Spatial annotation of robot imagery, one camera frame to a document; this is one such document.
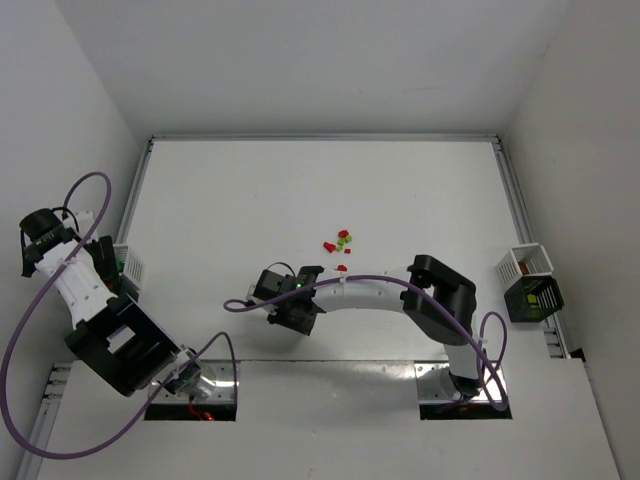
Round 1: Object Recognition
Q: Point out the black right slotted bin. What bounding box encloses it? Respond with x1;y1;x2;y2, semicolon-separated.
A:
504;276;565;323

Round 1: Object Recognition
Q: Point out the small lime lego brick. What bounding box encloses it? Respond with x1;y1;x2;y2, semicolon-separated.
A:
336;235;352;251

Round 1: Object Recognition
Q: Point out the white slotted bin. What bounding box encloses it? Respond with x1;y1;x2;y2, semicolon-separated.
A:
495;243;554;292
114;244;145;290

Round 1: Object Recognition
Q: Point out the white left slotted bin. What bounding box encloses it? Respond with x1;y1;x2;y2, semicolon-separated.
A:
114;244;145;290

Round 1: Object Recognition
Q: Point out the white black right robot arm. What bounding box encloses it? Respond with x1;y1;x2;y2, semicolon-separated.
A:
247;255;480;399

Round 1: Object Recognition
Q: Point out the white right slotted bin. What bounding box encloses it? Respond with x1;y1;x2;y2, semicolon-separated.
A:
495;243;554;292

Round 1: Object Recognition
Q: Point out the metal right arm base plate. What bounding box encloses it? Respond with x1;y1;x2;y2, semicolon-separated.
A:
414;361;507;408

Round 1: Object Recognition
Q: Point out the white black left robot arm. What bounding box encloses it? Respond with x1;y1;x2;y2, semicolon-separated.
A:
19;207;202;397

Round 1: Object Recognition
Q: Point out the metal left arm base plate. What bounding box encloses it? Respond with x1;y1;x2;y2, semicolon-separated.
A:
165;360;239;403

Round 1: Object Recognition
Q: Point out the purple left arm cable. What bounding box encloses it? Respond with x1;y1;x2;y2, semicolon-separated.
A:
0;171;237;459

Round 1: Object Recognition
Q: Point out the small red sloped lego brick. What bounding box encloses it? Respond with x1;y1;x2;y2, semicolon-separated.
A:
323;242;337;253

